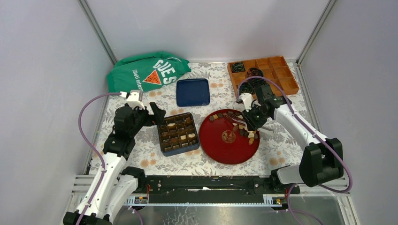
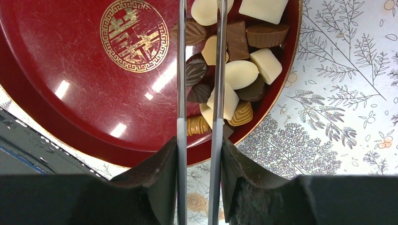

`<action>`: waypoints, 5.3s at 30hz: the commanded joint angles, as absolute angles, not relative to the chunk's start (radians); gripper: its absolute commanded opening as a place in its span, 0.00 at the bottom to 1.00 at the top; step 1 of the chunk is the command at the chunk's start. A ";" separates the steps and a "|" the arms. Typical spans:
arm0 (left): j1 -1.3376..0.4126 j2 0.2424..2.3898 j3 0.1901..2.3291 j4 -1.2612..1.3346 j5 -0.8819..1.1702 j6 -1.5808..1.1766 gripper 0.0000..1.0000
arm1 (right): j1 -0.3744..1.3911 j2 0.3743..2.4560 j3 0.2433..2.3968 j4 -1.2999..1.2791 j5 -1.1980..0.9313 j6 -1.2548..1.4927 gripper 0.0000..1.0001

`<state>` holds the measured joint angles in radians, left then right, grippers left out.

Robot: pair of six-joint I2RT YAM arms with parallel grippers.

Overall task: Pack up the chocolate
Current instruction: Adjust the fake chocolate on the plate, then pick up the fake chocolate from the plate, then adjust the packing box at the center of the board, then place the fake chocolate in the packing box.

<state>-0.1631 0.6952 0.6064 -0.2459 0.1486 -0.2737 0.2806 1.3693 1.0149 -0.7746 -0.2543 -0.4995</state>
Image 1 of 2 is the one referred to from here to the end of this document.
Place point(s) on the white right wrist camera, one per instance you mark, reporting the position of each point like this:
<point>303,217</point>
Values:
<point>246,99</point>

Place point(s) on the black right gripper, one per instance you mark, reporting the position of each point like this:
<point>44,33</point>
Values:
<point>252,125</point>

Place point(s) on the blue box lid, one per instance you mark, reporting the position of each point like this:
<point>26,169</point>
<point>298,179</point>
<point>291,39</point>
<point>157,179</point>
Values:
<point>192,92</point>

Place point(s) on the orange wooden divider tray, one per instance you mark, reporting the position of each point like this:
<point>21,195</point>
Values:
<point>274,68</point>

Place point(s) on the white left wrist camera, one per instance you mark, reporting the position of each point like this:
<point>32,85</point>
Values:
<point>134,99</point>

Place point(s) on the red round plate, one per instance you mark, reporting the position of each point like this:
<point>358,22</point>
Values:
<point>226,142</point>

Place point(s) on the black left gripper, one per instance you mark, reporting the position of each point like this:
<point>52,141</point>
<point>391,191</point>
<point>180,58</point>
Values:
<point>157,118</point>

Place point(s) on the green printed bag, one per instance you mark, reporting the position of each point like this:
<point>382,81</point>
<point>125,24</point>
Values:
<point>146,72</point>

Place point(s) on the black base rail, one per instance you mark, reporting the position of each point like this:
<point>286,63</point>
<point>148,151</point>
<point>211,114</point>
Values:
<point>210,190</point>

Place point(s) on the floral tablecloth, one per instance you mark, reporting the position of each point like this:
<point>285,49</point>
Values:
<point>276,149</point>

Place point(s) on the blue chocolate box with tray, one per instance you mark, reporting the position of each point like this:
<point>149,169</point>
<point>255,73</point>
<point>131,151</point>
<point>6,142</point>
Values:
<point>178,134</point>

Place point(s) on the silver metal tongs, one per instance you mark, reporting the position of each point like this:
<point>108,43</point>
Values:
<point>234,119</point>

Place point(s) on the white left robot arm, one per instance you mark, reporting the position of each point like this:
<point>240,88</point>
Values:
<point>114,182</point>

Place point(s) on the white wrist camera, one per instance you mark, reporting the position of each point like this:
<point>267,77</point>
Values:
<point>134,99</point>
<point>246,99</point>

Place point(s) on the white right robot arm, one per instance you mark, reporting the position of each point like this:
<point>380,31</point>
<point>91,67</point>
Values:
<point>321,159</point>

